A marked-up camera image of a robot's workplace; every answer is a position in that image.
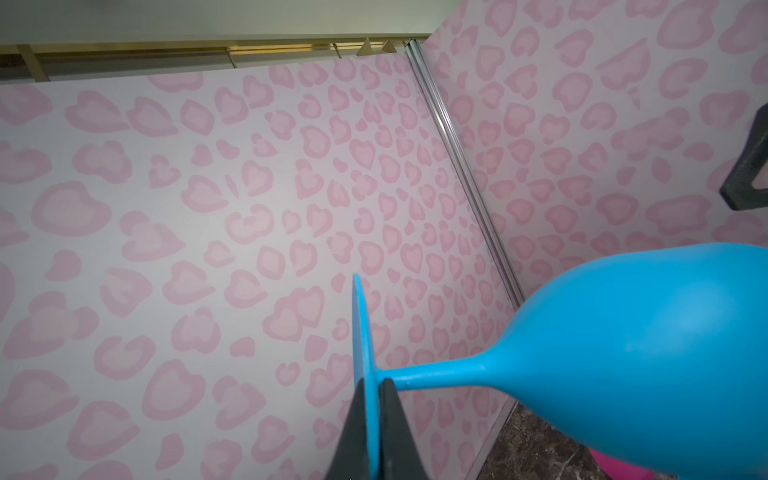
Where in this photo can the blue wine glass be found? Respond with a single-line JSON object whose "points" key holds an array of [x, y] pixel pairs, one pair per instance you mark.
{"points": [[655, 358]]}

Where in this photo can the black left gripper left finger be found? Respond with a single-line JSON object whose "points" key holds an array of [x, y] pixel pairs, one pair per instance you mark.
{"points": [[351, 458]]}

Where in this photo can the right aluminium frame post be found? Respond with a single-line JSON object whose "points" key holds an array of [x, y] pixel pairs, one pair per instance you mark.
{"points": [[450, 138]]}

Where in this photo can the magenta wine glass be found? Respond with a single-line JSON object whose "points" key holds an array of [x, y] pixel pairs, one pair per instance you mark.
{"points": [[618, 470]]}

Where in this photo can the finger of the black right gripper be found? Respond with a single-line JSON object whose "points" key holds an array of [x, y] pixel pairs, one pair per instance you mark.
{"points": [[738, 190]]}

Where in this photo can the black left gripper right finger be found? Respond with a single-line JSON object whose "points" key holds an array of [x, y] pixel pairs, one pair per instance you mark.
{"points": [[399, 457]]}

